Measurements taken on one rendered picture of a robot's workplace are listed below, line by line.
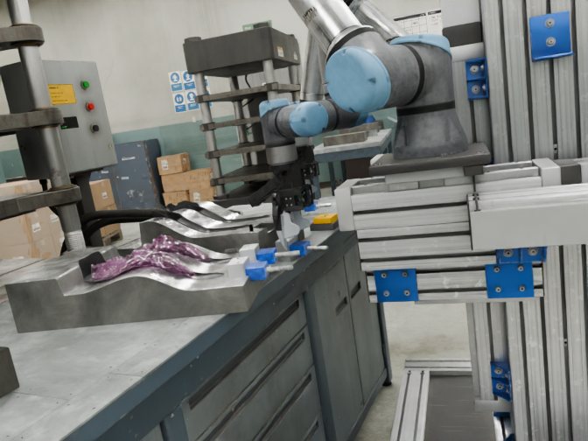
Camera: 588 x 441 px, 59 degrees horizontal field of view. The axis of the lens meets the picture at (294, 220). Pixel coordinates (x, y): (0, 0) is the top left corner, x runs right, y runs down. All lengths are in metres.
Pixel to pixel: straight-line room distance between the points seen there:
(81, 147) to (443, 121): 1.39
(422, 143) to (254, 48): 4.39
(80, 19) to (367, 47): 8.58
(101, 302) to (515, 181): 0.84
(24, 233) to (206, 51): 2.41
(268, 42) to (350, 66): 4.38
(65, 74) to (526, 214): 1.63
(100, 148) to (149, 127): 6.70
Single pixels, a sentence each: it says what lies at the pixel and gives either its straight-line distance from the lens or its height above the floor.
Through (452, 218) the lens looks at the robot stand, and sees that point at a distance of 1.08.
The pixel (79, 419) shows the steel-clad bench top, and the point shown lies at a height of 0.80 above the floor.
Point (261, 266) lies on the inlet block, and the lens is 1.07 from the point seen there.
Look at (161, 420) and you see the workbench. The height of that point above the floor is 0.67.
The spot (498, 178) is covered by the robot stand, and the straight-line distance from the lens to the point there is 1.08.
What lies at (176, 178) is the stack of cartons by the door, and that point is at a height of 0.48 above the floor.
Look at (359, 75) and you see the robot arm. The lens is 0.95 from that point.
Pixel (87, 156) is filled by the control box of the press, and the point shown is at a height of 1.12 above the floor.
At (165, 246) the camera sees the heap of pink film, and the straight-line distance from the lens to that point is 1.23.
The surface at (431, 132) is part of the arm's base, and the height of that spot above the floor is 1.08.
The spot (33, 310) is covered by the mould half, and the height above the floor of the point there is 0.85.
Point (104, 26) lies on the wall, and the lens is 9.20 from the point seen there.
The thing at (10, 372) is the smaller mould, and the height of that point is 0.83.
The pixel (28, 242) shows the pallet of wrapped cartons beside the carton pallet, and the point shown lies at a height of 0.41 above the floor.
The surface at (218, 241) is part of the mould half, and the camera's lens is 1.37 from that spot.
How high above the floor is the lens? 1.16
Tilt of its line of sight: 11 degrees down
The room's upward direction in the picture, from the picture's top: 9 degrees counter-clockwise
